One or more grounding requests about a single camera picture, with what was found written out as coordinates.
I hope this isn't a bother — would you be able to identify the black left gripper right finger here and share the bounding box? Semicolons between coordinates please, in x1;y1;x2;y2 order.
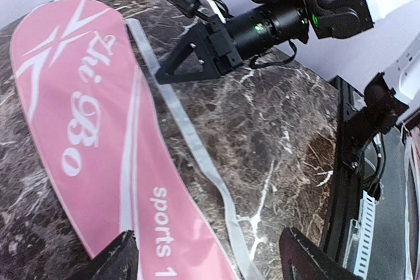
279;228;361;280

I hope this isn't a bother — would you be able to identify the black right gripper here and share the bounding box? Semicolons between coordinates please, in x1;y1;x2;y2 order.
155;14;243;84

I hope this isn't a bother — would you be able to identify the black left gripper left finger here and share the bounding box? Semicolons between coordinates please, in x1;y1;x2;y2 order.
90;230;138;279

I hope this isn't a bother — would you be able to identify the pink racket bag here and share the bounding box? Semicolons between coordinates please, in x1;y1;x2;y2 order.
9;0;266;280

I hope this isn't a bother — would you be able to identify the grey slotted cable duct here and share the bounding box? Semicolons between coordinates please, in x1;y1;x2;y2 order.
343;191;376;279

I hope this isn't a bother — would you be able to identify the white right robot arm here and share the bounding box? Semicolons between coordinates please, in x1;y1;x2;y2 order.
155;0;415;85

